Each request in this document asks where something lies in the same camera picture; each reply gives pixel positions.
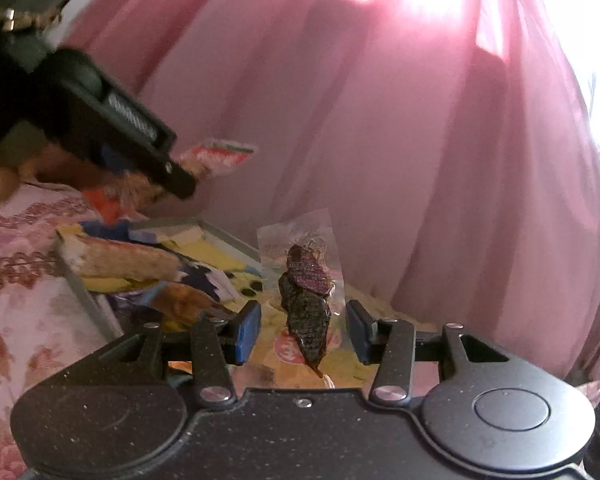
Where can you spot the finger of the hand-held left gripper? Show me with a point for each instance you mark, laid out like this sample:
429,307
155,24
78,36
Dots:
177,182

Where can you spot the red candy packet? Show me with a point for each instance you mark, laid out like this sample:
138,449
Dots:
217,157

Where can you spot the orange white cracker packet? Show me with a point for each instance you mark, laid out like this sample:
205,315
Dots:
125,260

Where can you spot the navy blue snack packet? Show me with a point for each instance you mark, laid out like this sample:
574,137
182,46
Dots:
215,282

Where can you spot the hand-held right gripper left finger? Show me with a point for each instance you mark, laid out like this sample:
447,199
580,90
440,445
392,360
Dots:
247,332

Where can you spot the round cookie packet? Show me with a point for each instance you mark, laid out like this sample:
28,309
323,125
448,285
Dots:
286,352

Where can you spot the pink curtain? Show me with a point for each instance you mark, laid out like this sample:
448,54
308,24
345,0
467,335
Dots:
430,160

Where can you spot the clear packet of dark snack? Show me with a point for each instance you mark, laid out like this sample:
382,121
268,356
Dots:
305,310

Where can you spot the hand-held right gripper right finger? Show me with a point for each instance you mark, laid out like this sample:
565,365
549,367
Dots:
360,332

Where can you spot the floral pink bedsheet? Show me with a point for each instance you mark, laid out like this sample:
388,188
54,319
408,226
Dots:
25,320

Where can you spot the grey cardboard box tray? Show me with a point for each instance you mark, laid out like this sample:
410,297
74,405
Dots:
87,290

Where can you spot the gold snack packet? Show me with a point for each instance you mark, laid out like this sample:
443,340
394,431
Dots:
185,302

